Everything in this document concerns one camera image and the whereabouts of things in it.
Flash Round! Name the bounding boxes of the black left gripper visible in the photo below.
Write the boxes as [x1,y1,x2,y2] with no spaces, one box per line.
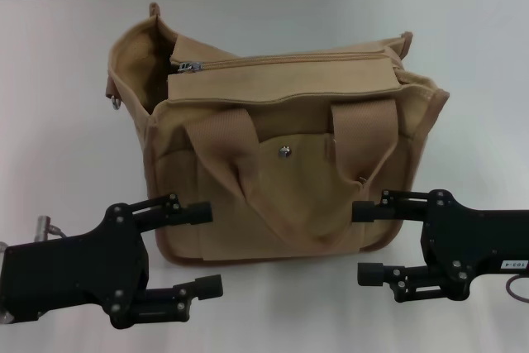
[0,203,225,329]

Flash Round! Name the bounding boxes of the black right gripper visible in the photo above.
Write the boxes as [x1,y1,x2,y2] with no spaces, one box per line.
[351,188,529,304]

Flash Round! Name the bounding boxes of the khaki canvas food bag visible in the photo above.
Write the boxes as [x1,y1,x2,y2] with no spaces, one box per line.
[103,1,450,266]

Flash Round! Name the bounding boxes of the right gripper cable with plug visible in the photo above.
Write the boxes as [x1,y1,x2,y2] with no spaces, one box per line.
[506,275,529,301]

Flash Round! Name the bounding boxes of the gripper cable with plug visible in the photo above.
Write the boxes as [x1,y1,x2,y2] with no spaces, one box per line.
[506,275,529,301]
[33,214,71,243]

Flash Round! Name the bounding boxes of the left gripper cable with plug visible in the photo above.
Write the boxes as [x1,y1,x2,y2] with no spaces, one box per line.
[33,214,71,243]

